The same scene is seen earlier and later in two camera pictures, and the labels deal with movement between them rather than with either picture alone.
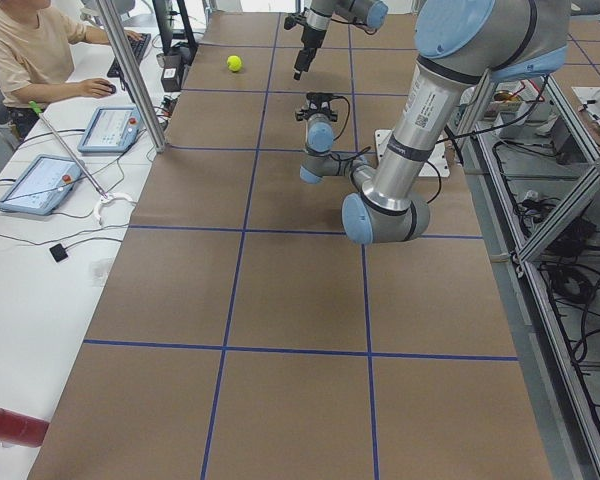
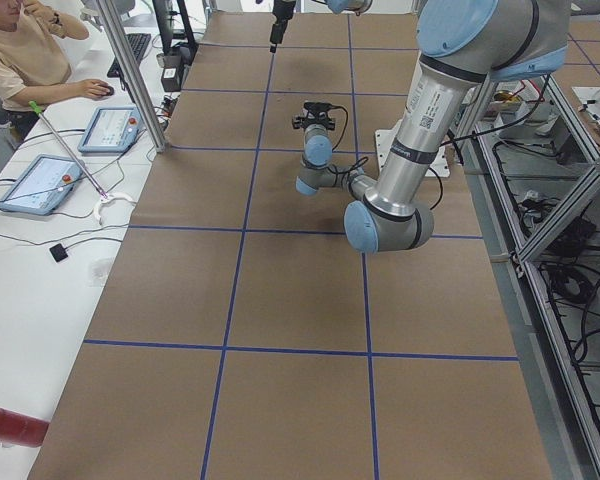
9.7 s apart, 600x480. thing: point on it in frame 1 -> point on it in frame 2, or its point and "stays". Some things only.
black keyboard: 139,47 stays
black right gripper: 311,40 -> 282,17
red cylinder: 10,427 stays
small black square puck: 58,252 stays
